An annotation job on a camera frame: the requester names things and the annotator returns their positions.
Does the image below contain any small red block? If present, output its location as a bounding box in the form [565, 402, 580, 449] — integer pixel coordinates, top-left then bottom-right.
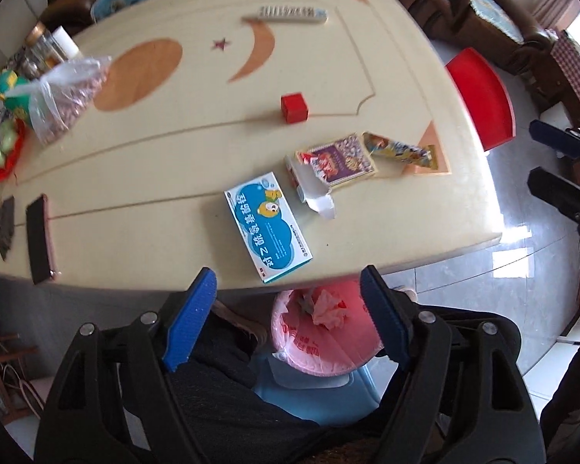
[281, 92, 309, 124]

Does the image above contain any red fruit tray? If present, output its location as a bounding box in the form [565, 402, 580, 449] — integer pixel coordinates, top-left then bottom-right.
[0, 118, 28, 181]

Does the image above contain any dark grey cloth piece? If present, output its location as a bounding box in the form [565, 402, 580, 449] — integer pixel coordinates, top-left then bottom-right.
[0, 196, 15, 261]

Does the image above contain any brown leather armchair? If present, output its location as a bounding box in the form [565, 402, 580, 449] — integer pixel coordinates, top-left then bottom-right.
[396, 0, 560, 77]

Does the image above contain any red plastic chair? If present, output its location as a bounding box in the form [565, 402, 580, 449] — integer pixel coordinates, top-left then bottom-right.
[446, 47, 515, 151]

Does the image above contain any teal armchair seat cover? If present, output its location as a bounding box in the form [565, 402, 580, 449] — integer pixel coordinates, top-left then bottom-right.
[470, 0, 524, 44]

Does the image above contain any white remote control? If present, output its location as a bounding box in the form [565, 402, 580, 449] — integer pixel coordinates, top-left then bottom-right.
[242, 5, 329, 24]

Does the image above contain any blue cartoon medicine box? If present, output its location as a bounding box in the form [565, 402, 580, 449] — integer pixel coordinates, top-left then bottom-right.
[224, 172, 313, 284]

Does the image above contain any clear bag of peanuts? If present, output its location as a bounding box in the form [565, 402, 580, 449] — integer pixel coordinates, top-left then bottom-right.
[12, 56, 113, 146]

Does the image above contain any checkered cloth side table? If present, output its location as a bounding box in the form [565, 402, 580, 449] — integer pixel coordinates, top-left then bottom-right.
[546, 30, 580, 132]

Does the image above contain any blue plastic stool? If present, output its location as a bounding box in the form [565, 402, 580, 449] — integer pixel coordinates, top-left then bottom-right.
[250, 354, 380, 426]

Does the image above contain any green yellow bottle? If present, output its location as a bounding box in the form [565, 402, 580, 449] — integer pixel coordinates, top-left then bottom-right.
[0, 69, 30, 124]

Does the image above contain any yellow snack wrapper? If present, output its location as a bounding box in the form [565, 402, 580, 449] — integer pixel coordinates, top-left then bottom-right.
[362, 132, 438, 170]

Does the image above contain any pink lined trash bin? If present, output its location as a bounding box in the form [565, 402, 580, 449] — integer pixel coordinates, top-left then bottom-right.
[270, 280, 382, 377]

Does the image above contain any glass jar gold lid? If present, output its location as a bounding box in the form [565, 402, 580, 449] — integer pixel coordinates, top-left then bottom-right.
[25, 22, 63, 70]

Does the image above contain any pink smartphone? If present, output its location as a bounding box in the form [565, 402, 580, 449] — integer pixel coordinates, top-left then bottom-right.
[26, 194, 56, 285]

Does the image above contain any purple card box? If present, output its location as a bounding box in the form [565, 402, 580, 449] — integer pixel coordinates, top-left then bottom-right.
[295, 133, 377, 189]

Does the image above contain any cream dining table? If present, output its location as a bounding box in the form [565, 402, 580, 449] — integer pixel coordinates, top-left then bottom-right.
[0, 0, 503, 290]

